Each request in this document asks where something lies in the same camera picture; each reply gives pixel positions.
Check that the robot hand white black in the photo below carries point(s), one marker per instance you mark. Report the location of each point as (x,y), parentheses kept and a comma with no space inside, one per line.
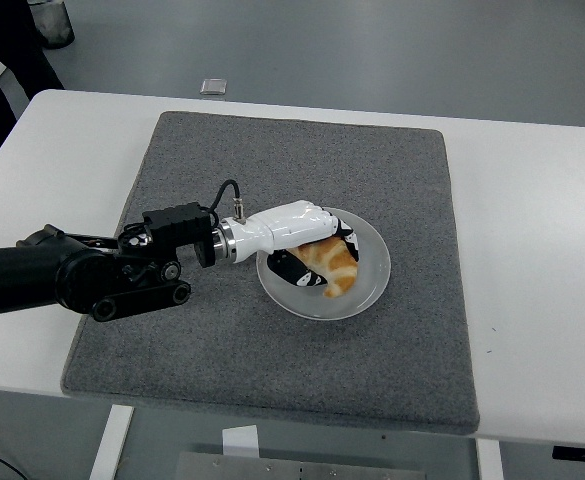
(287,225)

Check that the croissant bread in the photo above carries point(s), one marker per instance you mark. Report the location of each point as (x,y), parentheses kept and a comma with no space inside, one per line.
(342,275)

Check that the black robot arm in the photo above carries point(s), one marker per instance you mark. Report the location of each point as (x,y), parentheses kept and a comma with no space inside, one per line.
(72,275)

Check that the light grey round plate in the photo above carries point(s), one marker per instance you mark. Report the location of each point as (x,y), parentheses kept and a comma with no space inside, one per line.
(367,290)

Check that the small silver floor plate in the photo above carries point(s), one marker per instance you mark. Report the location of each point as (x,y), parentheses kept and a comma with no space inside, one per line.
(214,86)

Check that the grey square mat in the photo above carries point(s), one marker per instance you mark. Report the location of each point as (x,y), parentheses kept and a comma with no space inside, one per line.
(272,165)

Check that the white table leg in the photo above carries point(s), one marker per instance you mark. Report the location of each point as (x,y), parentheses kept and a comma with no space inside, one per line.
(489,462)
(112,445)

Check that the dark waste bin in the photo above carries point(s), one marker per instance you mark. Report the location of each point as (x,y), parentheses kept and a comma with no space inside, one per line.
(52,25)

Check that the person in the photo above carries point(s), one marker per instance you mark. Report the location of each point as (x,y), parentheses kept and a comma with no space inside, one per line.
(12,40)

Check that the black control box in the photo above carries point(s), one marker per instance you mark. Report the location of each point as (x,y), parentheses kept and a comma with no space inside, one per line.
(582,453)

